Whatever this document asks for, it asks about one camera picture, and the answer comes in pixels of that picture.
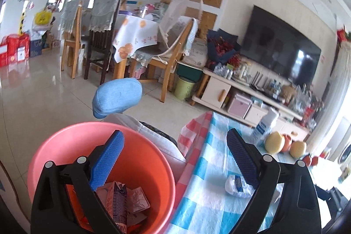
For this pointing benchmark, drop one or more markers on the small red tomato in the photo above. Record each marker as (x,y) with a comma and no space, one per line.
(315,160)
(307,160)

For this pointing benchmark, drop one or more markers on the purple drink carton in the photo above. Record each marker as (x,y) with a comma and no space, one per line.
(113,202)

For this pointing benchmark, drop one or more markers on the stack of red gift boxes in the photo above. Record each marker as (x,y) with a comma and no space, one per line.
(12,49)

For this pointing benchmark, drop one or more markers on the small cork board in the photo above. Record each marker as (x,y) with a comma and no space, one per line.
(207,24)

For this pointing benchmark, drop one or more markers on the white packet with blue print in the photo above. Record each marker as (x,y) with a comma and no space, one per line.
(237,186)

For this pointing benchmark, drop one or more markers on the wooden chair with lace cover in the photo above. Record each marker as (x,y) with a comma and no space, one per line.
(175,58)

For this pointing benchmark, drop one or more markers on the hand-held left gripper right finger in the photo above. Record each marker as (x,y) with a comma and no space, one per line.
(241,158)

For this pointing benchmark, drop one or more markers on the light green waste bin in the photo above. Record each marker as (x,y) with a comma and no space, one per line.
(184,88)

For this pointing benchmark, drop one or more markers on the black flat television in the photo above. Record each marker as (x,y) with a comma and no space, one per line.
(277,47)

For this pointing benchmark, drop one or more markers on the white milk bottle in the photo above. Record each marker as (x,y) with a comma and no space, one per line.
(263,127)

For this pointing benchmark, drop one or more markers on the dark wooden chair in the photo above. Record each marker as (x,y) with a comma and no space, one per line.
(102,44)

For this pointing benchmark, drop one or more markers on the blue gift box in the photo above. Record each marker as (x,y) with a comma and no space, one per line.
(35,48)

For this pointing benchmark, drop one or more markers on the red apple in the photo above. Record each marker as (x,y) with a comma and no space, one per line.
(288,143)

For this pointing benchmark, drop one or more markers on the blue checked tablecloth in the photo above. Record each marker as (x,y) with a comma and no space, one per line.
(208,203)

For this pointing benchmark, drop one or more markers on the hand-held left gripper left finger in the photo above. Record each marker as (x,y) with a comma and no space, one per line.
(107,162)

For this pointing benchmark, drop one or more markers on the light wooden chair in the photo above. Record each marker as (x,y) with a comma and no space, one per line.
(71,39)

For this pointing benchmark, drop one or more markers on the white mesh food cover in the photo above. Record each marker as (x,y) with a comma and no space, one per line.
(178,20)

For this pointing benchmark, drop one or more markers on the pink plastic bucket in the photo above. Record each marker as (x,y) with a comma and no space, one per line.
(145,160)

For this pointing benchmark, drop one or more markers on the large yellow apple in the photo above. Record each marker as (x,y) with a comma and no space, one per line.
(274,143)

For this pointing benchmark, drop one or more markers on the red checked tablecloth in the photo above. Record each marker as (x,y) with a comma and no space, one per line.
(192,128)

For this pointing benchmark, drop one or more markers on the red festive ornament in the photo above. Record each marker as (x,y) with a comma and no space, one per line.
(343,35)

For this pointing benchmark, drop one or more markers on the dark blue flower bouquet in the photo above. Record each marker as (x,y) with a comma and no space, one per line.
(223,47)

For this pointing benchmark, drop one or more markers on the cream television cabinet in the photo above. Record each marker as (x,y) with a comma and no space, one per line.
(216,90)

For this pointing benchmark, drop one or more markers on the dark green storage box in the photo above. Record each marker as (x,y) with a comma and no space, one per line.
(189,72)

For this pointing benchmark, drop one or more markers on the clear glass jug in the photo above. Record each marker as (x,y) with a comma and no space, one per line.
(243,71)

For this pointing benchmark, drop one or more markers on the blue padded chair back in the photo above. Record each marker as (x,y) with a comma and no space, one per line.
(118,97)

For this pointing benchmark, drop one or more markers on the lace covered air conditioner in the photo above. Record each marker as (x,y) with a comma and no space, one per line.
(341,80)

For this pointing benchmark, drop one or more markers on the white sack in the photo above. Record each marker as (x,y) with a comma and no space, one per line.
(196,53)

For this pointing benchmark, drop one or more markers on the pink storage box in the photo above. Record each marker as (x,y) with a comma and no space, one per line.
(239,107)

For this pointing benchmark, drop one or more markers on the white washing machine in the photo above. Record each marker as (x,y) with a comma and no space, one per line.
(345,154)

